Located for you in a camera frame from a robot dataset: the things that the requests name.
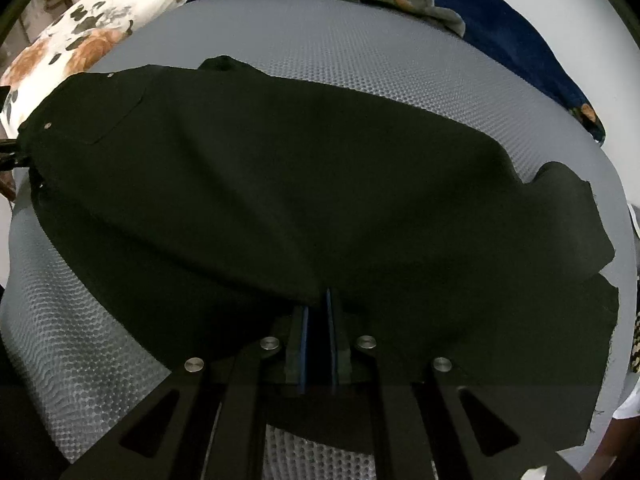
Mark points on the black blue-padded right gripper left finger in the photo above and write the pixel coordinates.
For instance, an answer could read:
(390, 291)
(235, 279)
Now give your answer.
(208, 420)

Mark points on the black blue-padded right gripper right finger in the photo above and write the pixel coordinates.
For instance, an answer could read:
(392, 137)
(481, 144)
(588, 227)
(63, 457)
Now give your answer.
(425, 416)

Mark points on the black pants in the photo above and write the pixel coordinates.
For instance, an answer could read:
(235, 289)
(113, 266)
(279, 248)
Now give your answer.
(200, 207)

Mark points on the white floral pillow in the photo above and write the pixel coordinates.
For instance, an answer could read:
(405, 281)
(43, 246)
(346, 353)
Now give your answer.
(72, 44)

